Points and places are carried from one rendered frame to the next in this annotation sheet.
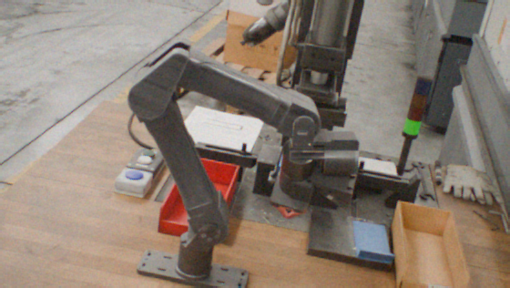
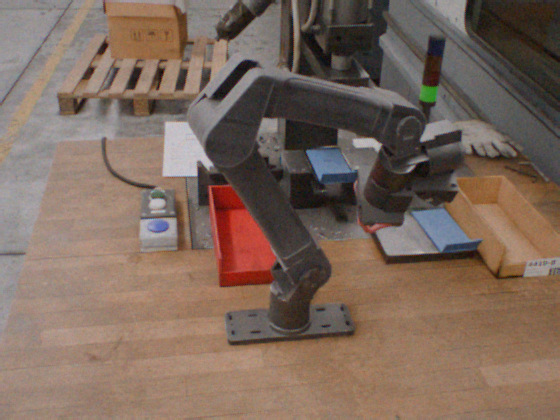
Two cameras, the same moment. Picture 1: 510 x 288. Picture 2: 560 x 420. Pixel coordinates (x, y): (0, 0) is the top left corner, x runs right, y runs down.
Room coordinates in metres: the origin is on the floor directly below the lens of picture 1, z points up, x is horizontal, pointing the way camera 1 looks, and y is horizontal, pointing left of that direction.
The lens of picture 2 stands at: (0.23, 0.30, 1.59)
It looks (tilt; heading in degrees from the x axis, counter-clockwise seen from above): 31 degrees down; 346
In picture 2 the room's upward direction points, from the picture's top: 2 degrees clockwise
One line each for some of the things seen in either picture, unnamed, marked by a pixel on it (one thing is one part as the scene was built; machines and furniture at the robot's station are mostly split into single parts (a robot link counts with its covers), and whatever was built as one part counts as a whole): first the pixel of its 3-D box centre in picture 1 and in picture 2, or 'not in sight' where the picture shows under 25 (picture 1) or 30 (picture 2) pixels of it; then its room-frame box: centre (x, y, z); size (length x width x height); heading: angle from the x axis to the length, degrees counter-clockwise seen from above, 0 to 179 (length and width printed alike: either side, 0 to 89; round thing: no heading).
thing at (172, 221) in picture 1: (201, 196); (246, 230); (1.24, 0.10, 0.93); 0.25 x 0.12 x 0.06; 176
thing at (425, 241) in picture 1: (427, 251); (501, 224); (1.17, -0.38, 0.93); 0.25 x 0.13 x 0.08; 176
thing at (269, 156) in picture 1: (301, 162); (333, 161); (1.39, -0.11, 0.98); 0.20 x 0.10 x 0.01; 86
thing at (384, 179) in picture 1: (374, 183); not in sight; (1.41, -0.29, 0.95); 0.15 x 0.03 x 0.10; 86
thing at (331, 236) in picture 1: (348, 238); (416, 233); (1.20, -0.22, 0.91); 0.17 x 0.16 x 0.02; 86
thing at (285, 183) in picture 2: (299, 178); (331, 179); (1.39, -0.11, 0.94); 0.20 x 0.10 x 0.07; 86
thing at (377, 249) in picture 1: (372, 238); (445, 226); (1.18, -0.27, 0.93); 0.15 x 0.07 x 0.03; 0
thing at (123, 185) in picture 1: (133, 187); (159, 240); (1.28, 0.26, 0.90); 0.07 x 0.07 x 0.06; 86
